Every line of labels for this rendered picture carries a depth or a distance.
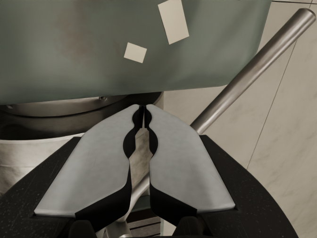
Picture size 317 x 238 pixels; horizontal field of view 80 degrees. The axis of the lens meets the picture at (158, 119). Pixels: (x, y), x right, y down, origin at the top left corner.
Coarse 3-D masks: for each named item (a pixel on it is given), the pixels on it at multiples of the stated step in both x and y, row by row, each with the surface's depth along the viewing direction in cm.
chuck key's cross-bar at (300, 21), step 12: (300, 12) 11; (312, 12) 11; (288, 24) 12; (300, 24) 11; (276, 36) 12; (288, 36) 12; (264, 48) 12; (276, 48) 12; (252, 60) 13; (264, 60) 12; (240, 72) 13; (252, 72) 13; (228, 84) 14; (240, 84) 13; (228, 96) 13; (216, 108) 14; (204, 120) 14; (144, 180) 18; (132, 192) 19; (132, 204) 19
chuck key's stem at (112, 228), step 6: (114, 222) 19; (120, 222) 19; (126, 222) 20; (108, 228) 19; (114, 228) 19; (120, 228) 19; (126, 228) 19; (108, 234) 19; (114, 234) 18; (120, 234) 18; (126, 234) 19
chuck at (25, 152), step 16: (128, 96) 29; (144, 96) 29; (160, 96) 30; (0, 112) 24; (96, 112) 25; (112, 112) 25; (0, 128) 21; (16, 128) 21; (32, 128) 21; (48, 128) 21; (64, 128) 21; (80, 128) 22; (144, 128) 27; (0, 144) 20; (16, 144) 20; (32, 144) 20; (48, 144) 20; (0, 160) 21; (16, 160) 21; (32, 160) 21
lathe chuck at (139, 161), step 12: (144, 144) 28; (132, 156) 27; (144, 156) 29; (0, 168) 22; (12, 168) 21; (24, 168) 21; (132, 168) 28; (144, 168) 30; (0, 180) 23; (12, 180) 23; (132, 180) 29; (0, 192) 26
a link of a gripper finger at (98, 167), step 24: (120, 120) 10; (96, 144) 9; (120, 144) 9; (72, 168) 7; (96, 168) 7; (120, 168) 7; (48, 192) 6; (72, 192) 6; (96, 192) 6; (120, 192) 7; (72, 216) 6; (96, 216) 6; (120, 216) 7
